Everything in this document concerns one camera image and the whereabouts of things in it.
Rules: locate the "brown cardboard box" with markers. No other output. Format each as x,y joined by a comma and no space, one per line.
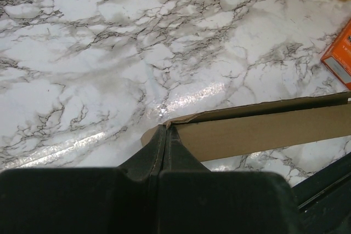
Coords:
265,126

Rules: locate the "orange small box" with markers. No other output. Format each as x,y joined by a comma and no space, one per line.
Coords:
337,57

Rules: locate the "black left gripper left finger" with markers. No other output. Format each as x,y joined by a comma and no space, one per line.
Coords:
84,200

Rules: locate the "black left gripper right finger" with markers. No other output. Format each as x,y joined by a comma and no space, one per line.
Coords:
192,199

